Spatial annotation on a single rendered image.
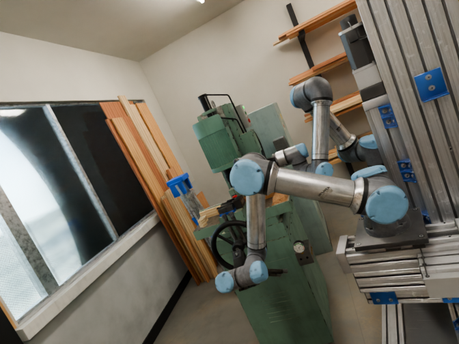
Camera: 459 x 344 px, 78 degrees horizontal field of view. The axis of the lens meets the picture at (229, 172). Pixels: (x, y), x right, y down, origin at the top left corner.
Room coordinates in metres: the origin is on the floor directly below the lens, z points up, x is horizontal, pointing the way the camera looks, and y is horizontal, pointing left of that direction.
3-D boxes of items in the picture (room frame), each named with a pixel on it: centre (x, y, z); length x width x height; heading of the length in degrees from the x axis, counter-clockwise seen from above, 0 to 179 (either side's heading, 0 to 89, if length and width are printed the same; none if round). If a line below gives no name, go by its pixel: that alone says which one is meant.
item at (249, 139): (1.85, -0.21, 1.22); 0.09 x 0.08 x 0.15; 161
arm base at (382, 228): (0.96, -0.44, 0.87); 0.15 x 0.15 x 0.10
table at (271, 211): (1.59, 0.04, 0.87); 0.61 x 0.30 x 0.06; 71
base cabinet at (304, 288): (1.81, -0.03, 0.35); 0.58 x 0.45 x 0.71; 161
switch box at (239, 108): (1.95, -0.23, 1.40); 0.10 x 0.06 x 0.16; 161
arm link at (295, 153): (1.38, -0.34, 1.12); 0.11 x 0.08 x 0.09; 71
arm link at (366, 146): (1.39, -0.71, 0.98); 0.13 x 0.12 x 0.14; 20
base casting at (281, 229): (1.81, -0.03, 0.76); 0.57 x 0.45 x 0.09; 161
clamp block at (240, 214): (1.51, 0.07, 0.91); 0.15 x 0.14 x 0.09; 71
